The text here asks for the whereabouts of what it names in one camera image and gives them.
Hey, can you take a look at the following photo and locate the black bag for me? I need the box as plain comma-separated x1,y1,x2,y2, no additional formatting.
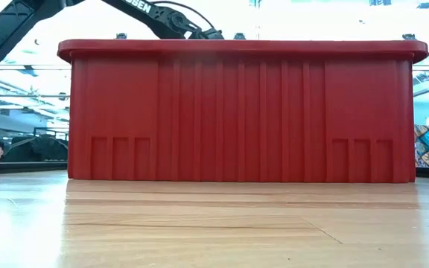
1,134,69,163

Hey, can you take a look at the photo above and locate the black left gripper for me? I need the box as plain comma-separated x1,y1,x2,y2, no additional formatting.
190,28,226,40

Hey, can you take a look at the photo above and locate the red plastic bin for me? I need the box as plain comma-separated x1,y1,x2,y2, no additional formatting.
57,39,429,184

